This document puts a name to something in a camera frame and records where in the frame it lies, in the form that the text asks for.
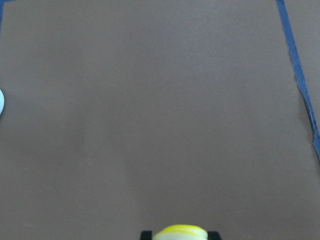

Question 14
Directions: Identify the yellow lemon half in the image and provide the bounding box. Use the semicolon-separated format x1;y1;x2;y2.
152;224;208;240

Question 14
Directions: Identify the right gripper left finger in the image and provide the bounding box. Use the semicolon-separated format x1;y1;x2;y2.
139;230;153;240

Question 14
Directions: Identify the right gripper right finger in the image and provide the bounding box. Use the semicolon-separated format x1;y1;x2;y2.
207;231;222;240

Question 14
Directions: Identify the light blue plastic cup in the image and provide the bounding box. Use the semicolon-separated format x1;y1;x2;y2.
0;90;5;115

